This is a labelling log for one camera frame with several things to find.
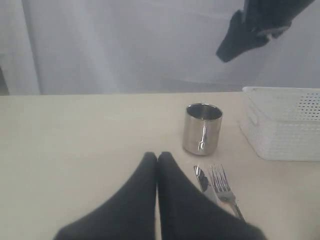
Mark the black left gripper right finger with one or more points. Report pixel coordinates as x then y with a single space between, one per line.
187 214

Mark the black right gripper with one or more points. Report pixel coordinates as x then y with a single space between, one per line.
249 29

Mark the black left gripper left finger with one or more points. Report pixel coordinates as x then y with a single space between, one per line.
128 215

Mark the silver metal knife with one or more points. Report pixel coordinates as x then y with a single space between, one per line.
205 184

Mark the silver metal fork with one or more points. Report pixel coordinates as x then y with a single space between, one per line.
223 190

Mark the stainless steel mug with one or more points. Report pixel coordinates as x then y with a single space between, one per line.
202 125

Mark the white perforated plastic basket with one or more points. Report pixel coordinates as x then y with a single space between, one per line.
282 123

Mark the white background curtain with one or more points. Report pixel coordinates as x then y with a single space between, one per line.
55 47

